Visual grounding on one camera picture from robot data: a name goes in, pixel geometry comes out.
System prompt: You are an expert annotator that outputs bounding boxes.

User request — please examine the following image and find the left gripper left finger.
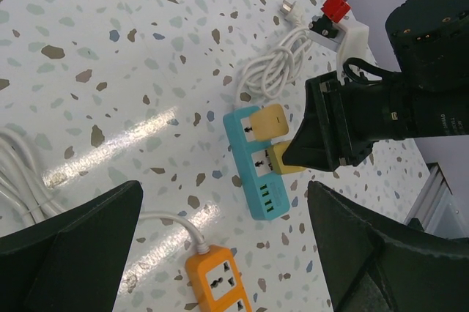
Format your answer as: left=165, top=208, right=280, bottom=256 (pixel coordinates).
left=1, top=180, right=143, bottom=311

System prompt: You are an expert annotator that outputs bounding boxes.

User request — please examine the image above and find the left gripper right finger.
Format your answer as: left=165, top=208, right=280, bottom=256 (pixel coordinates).
left=308, top=181, right=468, bottom=311

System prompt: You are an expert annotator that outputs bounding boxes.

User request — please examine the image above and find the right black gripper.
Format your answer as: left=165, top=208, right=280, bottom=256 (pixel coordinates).
left=283, top=72, right=376, bottom=173

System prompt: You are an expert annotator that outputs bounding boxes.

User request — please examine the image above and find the yellow plug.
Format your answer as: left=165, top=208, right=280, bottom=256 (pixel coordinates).
left=267, top=141, right=306, bottom=175

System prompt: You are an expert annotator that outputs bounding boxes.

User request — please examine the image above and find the yellow plug adapter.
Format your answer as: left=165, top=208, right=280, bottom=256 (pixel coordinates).
left=249, top=104, right=289, bottom=141

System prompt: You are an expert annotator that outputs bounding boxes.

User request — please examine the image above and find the blue strip white cord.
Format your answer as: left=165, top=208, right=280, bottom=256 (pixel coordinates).
left=235, top=0, right=314, bottom=110

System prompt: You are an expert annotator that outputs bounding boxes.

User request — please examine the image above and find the blue power strip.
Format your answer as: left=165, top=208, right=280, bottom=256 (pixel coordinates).
left=223, top=106, right=290, bottom=220

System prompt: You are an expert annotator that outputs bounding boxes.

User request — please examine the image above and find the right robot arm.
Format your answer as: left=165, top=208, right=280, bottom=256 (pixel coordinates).
left=282, top=0, right=468, bottom=311

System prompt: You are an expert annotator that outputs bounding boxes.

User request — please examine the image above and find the orange power strip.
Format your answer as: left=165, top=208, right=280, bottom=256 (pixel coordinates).
left=185, top=245, right=252, bottom=312

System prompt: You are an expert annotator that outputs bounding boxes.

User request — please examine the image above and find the orange strip white cord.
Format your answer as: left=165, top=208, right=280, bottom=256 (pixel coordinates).
left=0, top=128, right=210, bottom=254

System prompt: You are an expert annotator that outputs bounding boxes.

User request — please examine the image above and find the aluminium rail frame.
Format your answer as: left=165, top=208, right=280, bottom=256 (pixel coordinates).
left=404, top=163, right=468, bottom=241

